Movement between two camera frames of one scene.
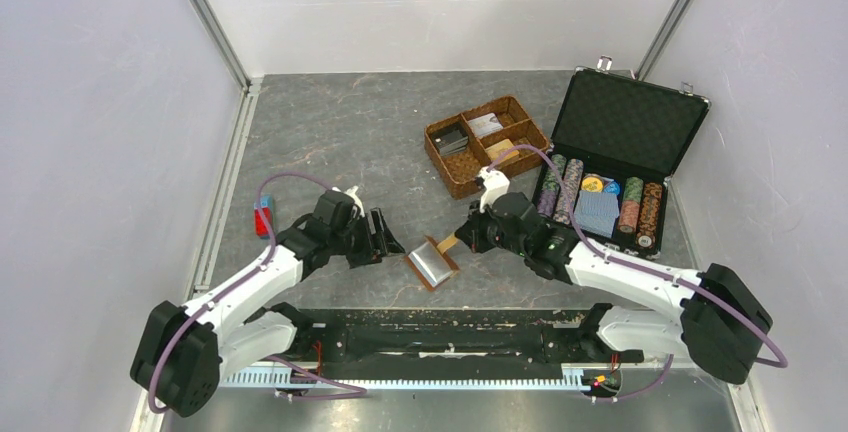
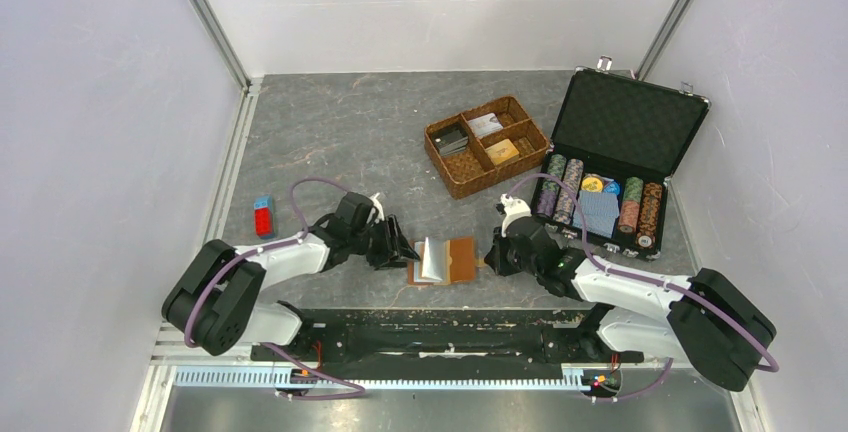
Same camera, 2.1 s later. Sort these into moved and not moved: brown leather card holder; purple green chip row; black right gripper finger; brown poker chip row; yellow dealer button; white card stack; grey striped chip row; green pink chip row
Moved: brown leather card holder; black right gripper finger
Not moved: grey striped chip row; yellow dealer button; brown poker chip row; purple green chip row; white card stack; green pink chip row
